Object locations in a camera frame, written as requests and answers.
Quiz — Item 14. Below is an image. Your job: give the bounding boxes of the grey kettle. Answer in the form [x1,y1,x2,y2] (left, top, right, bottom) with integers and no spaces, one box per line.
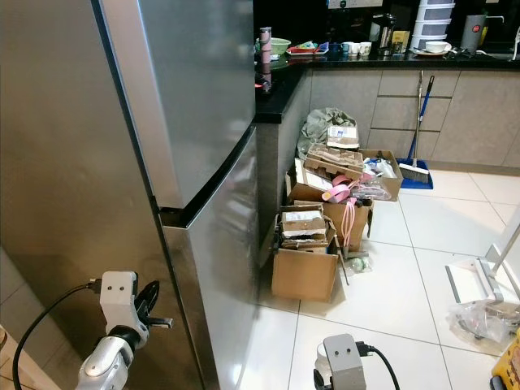
[459,14,488,51]

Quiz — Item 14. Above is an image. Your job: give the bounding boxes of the red tray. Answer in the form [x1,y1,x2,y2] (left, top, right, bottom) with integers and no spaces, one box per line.
[288,41,330,56]

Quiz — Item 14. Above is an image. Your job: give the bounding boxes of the pink plastic item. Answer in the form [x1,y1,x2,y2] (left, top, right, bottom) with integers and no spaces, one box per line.
[321,175,358,249]

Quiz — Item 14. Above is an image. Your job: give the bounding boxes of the white capped plastic bottle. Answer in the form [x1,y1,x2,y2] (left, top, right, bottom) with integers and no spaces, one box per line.
[314,345,331,376]

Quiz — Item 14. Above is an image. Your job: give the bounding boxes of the clear plastic bag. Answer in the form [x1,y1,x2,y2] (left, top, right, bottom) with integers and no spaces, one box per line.
[447,297,517,354]

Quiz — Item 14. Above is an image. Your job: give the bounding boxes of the green bowl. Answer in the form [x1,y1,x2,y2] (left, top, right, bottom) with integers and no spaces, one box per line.
[270,37,292,56]

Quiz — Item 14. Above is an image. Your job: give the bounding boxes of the blue broom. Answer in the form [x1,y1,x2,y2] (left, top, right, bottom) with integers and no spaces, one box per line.
[401,75,436,190]

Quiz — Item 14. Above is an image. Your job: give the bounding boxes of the pink tumbler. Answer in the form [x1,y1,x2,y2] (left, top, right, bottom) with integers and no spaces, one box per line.
[258,27,273,86]

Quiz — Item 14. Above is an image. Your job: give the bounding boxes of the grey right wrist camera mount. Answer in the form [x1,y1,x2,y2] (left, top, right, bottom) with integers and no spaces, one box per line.
[322,333,366,390]

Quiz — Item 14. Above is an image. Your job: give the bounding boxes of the cardboard box with clutter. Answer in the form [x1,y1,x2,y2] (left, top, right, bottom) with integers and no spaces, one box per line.
[362,149,405,202]

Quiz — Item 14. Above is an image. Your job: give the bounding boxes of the silver freezer door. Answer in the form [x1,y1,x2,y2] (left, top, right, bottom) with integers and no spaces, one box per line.
[91,0,257,227]

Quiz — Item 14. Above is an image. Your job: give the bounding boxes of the white drawer tower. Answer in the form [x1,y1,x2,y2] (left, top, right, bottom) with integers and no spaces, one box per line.
[412,0,456,48]

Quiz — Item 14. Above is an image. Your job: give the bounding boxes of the black countertop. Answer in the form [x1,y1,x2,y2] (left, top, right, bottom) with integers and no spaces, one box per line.
[254,49,520,124]

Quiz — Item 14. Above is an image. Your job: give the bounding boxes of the large plain cardboard box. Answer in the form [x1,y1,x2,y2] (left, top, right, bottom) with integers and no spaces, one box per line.
[272,245,340,303]

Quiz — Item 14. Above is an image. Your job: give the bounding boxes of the cardboard egg tray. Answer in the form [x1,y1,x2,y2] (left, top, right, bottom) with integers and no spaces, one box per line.
[305,142,366,181]

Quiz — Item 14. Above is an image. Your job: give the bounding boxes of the grey kitchen cabinets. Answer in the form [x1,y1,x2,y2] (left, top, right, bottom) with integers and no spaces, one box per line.
[292,67,520,167]

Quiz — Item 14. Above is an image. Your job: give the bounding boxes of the open cardboard box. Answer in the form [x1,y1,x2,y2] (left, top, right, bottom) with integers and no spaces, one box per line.
[288,171,375,249]

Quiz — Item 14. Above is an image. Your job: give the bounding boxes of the labelled cardboard box stack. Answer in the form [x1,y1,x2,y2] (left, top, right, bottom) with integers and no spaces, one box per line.
[276,205,334,251]

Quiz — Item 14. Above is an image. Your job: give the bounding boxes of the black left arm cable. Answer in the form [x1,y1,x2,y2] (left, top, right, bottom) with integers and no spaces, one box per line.
[12,280,102,390]

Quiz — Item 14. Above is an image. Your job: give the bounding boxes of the grey green garbage bag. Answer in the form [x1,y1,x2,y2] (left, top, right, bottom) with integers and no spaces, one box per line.
[298,107,358,159]

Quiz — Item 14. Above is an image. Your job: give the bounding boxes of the white bowl on plate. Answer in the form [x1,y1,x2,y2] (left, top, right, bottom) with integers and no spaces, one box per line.
[414,41,460,56]

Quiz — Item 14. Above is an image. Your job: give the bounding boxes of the steel thermos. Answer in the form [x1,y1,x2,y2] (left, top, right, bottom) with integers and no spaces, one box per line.
[372,15,397,54]

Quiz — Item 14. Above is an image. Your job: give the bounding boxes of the white floor mop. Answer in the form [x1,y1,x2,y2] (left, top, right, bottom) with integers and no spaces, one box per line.
[444,219,520,310]

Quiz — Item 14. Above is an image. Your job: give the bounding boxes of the silver fridge body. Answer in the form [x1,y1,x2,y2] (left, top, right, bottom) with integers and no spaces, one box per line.
[0,0,204,390]

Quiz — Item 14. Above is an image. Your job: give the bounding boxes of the yellow plastic bin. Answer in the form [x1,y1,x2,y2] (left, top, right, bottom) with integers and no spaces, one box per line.
[490,333,520,390]

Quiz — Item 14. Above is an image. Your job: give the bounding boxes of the wooden side table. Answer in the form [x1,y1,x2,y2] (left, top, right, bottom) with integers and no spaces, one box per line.
[0,329,19,390]

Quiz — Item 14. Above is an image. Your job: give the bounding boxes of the silver fridge door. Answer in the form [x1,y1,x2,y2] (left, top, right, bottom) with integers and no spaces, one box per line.
[161,126,259,390]

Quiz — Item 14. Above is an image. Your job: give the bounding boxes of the white labelled package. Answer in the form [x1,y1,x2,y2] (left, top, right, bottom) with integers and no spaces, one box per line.
[327,124,361,150]

